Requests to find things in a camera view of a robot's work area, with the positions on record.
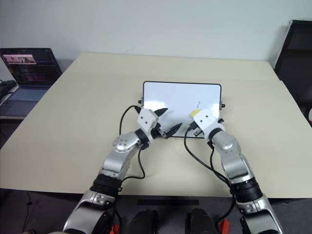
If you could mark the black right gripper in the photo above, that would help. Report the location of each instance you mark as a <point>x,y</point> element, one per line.
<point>198,132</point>

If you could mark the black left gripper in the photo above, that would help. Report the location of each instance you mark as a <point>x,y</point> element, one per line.
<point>157,132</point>

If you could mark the yellow and black eraser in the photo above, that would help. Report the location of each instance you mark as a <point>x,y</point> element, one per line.
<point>195,113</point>

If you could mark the small black-framed whiteboard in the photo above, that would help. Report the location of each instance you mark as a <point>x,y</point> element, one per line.
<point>180,102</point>

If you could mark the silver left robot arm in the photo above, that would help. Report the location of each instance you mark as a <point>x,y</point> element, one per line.
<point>117,158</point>

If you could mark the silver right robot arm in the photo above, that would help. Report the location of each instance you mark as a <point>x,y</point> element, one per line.
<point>234,161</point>

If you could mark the dark rounded shape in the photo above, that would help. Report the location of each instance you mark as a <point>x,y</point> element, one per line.
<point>201,221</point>
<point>143,221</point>

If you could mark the red clip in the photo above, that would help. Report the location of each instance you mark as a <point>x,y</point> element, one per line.
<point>224,226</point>
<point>115,229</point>

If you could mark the black office chair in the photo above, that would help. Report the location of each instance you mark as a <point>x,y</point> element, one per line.
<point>296,65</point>

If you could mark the open blue laptop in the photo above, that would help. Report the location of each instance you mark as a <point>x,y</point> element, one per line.
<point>26,73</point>

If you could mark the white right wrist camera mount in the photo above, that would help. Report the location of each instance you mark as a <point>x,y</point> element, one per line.
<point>204,120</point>

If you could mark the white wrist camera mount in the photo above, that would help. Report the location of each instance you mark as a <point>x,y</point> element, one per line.
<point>146,120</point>
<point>204,120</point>

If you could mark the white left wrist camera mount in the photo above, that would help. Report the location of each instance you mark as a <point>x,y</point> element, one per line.
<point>146,120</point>

